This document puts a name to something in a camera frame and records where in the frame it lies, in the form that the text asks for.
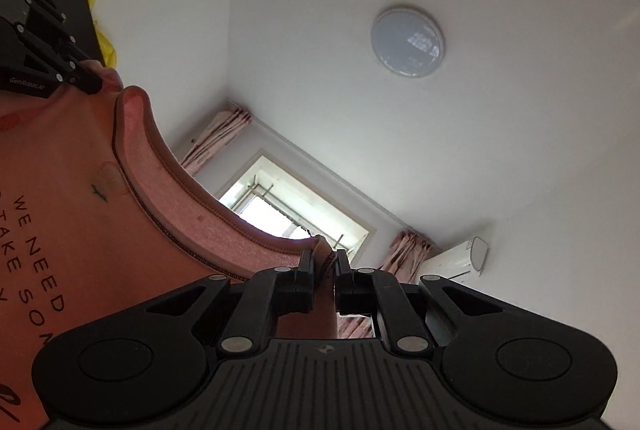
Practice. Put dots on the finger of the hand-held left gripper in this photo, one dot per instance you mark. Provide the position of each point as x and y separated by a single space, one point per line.
50 17
30 50

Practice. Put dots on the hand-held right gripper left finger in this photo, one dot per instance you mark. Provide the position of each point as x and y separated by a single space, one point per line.
306 282

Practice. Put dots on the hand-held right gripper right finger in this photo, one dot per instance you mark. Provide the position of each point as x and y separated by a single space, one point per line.
344 285

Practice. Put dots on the salmon printed T-shirt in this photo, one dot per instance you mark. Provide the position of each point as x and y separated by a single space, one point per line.
75 210

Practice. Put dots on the pink patterned curtain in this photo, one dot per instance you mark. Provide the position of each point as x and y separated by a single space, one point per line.
405 255
215 140

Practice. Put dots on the bedroom window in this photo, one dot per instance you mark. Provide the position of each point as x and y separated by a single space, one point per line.
280 200

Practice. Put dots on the white air conditioner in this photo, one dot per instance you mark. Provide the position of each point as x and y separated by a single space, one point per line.
455 260

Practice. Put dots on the round white ceiling lamp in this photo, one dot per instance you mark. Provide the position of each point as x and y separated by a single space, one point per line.
407 42

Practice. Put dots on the black wall television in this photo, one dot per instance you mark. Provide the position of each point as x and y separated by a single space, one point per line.
75 10

